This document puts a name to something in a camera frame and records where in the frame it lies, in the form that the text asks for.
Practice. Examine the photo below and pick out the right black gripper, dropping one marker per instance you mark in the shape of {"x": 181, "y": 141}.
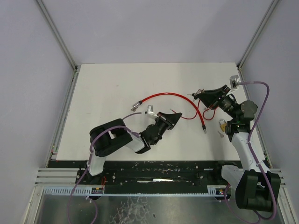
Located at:
{"x": 220, "y": 96}

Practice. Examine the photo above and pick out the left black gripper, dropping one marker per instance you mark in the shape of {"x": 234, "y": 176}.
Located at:
{"x": 163, "y": 119}

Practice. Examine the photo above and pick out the red padlock with thin cable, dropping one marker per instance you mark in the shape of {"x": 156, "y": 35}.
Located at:
{"x": 208, "y": 114}

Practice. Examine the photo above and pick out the brass padlock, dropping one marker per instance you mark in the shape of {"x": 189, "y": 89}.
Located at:
{"x": 222, "y": 124}

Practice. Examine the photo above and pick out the thick red cable lock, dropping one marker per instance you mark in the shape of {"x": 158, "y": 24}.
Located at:
{"x": 196, "y": 107}

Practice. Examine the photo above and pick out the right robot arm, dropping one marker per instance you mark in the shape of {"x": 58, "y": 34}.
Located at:
{"x": 256, "y": 187}

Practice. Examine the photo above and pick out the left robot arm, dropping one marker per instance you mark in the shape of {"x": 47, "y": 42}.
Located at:
{"x": 112, "y": 136}

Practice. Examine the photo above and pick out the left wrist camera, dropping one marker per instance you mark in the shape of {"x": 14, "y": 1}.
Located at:
{"x": 151, "y": 110}

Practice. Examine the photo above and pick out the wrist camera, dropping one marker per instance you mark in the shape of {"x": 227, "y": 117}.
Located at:
{"x": 234, "y": 82}
{"x": 151, "y": 110}

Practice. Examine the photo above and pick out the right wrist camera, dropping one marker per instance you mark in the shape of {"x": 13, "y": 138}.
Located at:
{"x": 234, "y": 82}

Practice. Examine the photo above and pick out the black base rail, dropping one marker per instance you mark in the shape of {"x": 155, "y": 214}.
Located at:
{"x": 157, "y": 177}

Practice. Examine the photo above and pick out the right aluminium frame post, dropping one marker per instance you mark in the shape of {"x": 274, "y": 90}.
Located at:
{"x": 259, "y": 31}

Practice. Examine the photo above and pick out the aluminium frame post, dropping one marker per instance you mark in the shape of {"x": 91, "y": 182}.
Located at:
{"x": 259, "y": 31}
{"x": 45, "y": 13}

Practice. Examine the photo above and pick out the left aluminium frame post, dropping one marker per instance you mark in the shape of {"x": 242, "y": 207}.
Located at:
{"x": 45, "y": 13}

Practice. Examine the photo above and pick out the white cable duct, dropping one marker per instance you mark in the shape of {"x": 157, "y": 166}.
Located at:
{"x": 78, "y": 191}

